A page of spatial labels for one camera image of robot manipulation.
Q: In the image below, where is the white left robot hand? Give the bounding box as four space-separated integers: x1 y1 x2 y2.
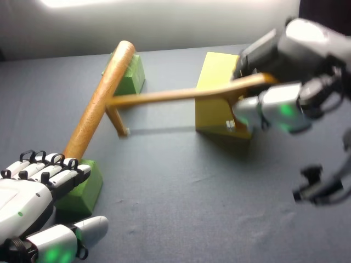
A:
0 150 109 263

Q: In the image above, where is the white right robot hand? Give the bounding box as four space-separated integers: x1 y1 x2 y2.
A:
233 18 351 135

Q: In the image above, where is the round wooden rod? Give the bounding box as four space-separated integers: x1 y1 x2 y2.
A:
62 40 137 161

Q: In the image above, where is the yellow toy hacksaw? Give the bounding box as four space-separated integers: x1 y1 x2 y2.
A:
105 72 279 138

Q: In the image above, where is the green wooden block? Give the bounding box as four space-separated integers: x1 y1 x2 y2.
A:
101 53 146 96
54 158 104 216

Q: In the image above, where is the yellow square block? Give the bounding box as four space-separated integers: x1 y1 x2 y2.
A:
195 52 253 140

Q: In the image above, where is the grey table cloth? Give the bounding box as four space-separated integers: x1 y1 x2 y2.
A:
0 43 351 263

